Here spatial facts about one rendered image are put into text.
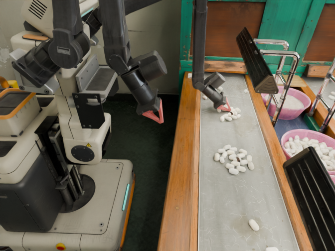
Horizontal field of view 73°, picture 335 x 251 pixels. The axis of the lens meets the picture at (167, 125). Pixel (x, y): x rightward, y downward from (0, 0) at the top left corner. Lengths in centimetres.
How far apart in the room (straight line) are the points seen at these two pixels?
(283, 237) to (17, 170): 99
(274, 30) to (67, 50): 130
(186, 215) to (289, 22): 130
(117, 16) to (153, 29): 182
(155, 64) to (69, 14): 24
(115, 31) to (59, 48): 15
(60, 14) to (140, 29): 182
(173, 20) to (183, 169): 174
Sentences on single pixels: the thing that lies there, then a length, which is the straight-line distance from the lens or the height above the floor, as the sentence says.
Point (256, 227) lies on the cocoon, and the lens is 82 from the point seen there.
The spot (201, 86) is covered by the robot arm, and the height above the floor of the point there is 91.
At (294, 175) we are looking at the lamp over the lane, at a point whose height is 107.
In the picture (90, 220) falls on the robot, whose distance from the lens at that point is 140.
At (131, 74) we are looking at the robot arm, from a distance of 65.
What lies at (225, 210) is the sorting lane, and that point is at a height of 74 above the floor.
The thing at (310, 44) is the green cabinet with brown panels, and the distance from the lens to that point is 176.
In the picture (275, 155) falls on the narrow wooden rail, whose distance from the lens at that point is 106.
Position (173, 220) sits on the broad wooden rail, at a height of 76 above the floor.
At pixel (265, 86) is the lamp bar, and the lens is 87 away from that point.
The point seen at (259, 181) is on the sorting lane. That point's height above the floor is 74.
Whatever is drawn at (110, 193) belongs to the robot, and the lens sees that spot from 147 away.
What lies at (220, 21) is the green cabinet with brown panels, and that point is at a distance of 158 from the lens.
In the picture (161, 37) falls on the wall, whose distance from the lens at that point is 243.
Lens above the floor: 144
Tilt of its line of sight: 38 degrees down
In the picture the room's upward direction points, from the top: straight up
